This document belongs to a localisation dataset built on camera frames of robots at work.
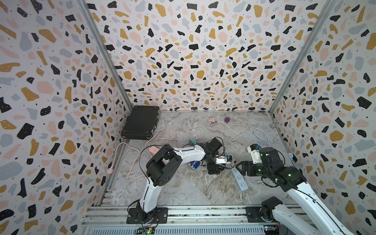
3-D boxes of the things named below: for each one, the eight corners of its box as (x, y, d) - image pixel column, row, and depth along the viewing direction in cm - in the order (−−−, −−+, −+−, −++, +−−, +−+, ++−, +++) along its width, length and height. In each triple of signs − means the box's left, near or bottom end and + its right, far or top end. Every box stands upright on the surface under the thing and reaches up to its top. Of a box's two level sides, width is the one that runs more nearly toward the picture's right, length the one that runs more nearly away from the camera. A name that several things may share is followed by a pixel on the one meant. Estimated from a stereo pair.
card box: (212, 125, 116) (212, 123, 114) (206, 119, 120) (207, 116, 118) (217, 123, 117) (217, 121, 115) (212, 116, 122) (212, 114, 120)
